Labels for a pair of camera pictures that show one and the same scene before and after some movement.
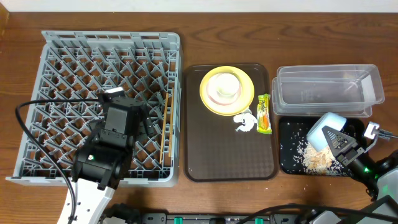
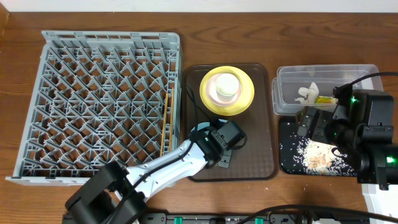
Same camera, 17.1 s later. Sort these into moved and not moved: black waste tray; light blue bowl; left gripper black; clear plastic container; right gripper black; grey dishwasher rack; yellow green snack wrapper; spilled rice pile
Moved: left gripper black; yellow green snack wrapper; light blue bowl; right gripper black
Not moved: spilled rice pile; clear plastic container; grey dishwasher rack; black waste tray
